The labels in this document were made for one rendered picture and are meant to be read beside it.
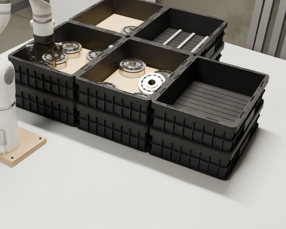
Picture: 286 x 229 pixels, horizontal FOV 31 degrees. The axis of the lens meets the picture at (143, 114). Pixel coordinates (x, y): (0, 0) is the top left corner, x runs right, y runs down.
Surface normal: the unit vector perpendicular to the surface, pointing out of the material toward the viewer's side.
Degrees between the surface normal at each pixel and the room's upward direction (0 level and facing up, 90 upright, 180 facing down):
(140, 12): 90
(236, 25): 90
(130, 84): 0
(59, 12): 90
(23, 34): 0
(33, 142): 2
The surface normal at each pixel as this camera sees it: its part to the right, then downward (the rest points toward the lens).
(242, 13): -0.54, 0.44
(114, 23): 0.05, -0.83
